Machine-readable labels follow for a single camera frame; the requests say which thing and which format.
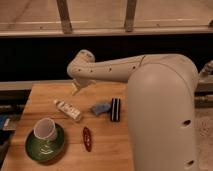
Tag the metal window frame post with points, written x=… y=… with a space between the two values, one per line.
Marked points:
x=130 y=15
x=64 y=16

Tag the black white striped block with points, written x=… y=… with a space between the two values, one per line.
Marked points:
x=115 y=110

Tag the metal window frame post left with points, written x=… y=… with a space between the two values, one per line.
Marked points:
x=64 y=16

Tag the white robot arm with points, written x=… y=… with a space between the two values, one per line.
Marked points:
x=159 y=102

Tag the grey pipe fitting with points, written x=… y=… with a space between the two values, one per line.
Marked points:
x=206 y=70

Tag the white paper cup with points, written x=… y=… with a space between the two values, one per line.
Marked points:
x=45 y=129

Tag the dark red oval object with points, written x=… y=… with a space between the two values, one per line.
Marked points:
x=87 y=139

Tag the green plate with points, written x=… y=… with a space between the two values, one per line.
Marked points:
x=44 y=150

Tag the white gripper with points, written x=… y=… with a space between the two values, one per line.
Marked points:
x=79 y=84

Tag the metal window frame post right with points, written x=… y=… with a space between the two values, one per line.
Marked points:
x=130 y=15

